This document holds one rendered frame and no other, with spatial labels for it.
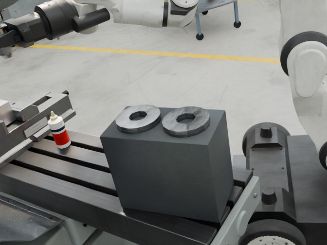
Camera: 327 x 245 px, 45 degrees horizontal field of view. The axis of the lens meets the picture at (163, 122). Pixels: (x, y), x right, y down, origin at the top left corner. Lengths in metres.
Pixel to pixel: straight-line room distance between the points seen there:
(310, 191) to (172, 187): 0.68
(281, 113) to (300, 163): 1.40
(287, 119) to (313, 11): 1.72
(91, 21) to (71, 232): 0.53
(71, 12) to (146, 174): 0.47
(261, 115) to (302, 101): 1.67
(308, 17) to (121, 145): 0.61
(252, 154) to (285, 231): 0.37
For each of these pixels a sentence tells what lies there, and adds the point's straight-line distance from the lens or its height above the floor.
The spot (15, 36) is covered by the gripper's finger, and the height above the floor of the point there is 1.24.
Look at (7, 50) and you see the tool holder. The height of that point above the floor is 1.22.
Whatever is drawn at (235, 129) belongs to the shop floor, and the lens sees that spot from 2.72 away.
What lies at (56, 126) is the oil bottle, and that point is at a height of 0.98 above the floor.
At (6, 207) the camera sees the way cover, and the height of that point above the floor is 0.84.
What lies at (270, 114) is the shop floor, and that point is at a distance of 2.85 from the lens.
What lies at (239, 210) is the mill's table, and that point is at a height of 0.89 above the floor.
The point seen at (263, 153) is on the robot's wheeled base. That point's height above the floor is 0.59.
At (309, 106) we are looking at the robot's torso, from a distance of 1.21.
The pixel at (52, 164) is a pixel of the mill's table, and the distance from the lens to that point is 1.10.
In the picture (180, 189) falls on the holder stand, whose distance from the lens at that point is 0.77.
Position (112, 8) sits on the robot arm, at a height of 1.23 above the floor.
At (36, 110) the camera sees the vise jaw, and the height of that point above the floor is 0.99.
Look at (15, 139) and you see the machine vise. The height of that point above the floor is 0.95.
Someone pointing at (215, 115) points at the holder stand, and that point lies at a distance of 0.76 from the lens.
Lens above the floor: 1.48
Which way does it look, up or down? 30 degrees down
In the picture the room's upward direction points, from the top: 12 degrees counter-clockwise
